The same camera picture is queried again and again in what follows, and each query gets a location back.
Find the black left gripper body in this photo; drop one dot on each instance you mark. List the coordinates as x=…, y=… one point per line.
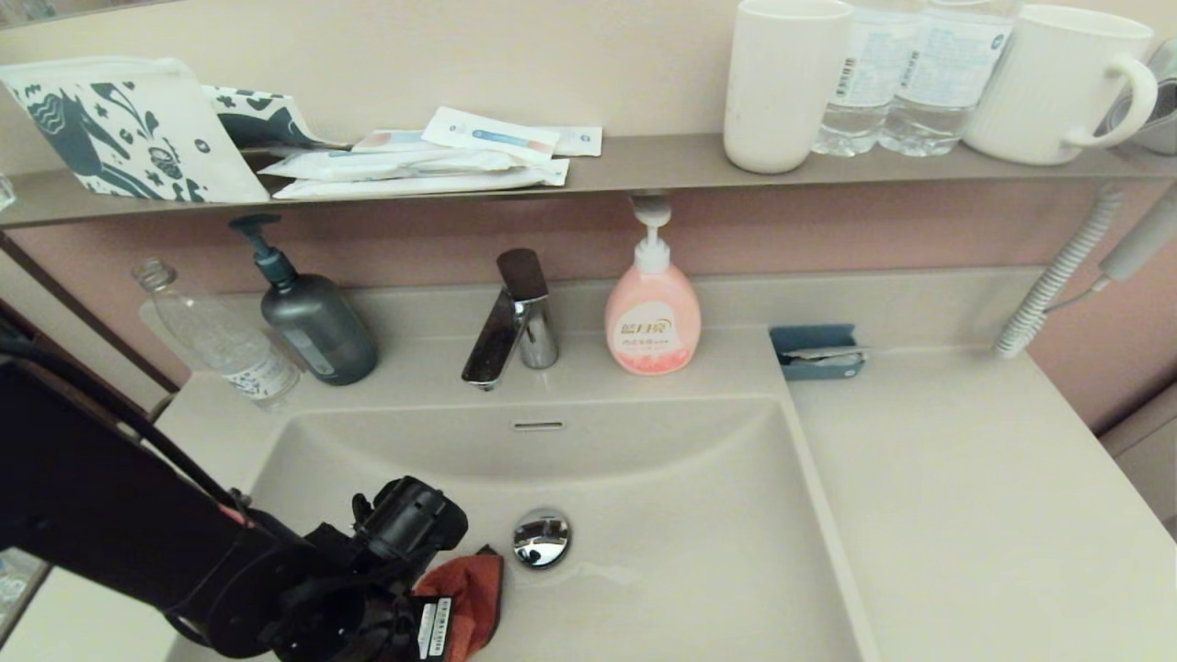
x=409, y=524

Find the orange cleaning cloth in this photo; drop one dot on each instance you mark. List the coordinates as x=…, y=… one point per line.
x=474, y=598

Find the chrome sink faucet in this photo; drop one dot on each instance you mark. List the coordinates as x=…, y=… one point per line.
x=497, y=345

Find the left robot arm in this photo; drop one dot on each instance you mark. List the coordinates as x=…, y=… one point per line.
x=92, y=496

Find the beige wash basin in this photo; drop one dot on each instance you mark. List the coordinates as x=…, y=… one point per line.
x=690, y=552

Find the chrome drain stopper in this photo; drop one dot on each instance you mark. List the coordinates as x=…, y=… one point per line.
x=542, y=538

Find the dark grey pump bottle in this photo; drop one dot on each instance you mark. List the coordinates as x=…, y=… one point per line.
x=322, y=331

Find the clear empty plastic bottle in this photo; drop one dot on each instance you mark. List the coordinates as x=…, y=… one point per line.
x=221, y=340

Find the pink soap pump bottle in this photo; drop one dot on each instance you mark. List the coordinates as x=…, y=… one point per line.
x=653, y=322

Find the large white flat packet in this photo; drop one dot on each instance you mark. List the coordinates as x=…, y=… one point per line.
x=414, y=187

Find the white packet blue print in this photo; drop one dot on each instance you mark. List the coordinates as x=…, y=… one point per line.
x=386, y=164

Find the pinkish small packet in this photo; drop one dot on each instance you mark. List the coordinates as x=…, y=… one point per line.
x=391, y=141

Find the white toothbrush packet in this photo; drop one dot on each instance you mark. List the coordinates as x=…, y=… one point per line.
x=497, y=136

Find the small white sachet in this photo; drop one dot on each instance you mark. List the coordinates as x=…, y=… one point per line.
x=579, y=141

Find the small patterned toiletry pouch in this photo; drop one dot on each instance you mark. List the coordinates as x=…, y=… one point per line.
x=267, y=115

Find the blue soap dish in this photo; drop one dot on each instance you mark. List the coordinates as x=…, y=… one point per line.
x=814, y=336

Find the large patterned toiletry pouch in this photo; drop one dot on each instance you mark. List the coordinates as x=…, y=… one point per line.
x=119, y=129

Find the clear drinking glass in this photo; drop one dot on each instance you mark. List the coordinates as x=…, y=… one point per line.
x=5, y=191

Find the white plastic tumbler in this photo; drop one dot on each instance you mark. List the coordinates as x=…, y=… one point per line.
x=782, y=92

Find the clear water bottle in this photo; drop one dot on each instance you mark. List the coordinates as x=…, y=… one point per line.
x=860, y=83
x=947, y=83

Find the beige cabinet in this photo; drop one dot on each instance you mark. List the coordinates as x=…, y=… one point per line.
x=1149, y=450

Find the white ribbed mug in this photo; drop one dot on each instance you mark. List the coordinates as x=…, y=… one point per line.
x=1039, y=92

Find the grey hair dryer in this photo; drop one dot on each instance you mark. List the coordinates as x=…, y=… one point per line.
x=1140, y=244

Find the chrome dryer holder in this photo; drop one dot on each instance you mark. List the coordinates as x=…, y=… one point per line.
x=1166, y=129

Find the grey wall shelf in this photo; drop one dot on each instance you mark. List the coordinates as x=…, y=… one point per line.
x=644, y=165

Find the wall mirror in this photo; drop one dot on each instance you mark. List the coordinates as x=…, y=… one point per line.
x=37, y=7

